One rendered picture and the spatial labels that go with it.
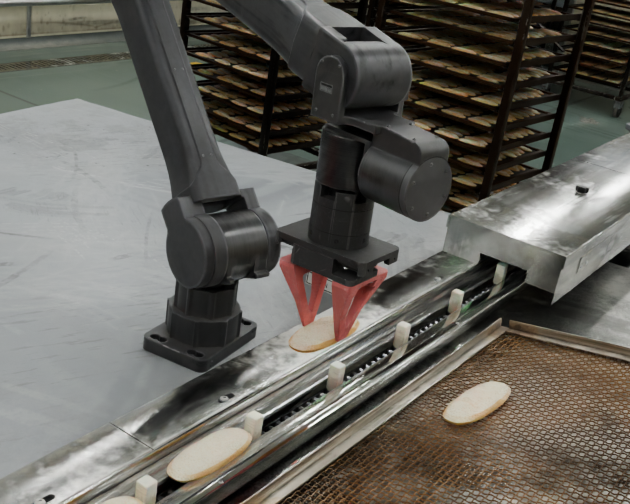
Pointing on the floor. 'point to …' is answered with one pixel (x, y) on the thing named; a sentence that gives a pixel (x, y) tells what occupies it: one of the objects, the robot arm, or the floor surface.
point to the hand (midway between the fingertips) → (325, 324)
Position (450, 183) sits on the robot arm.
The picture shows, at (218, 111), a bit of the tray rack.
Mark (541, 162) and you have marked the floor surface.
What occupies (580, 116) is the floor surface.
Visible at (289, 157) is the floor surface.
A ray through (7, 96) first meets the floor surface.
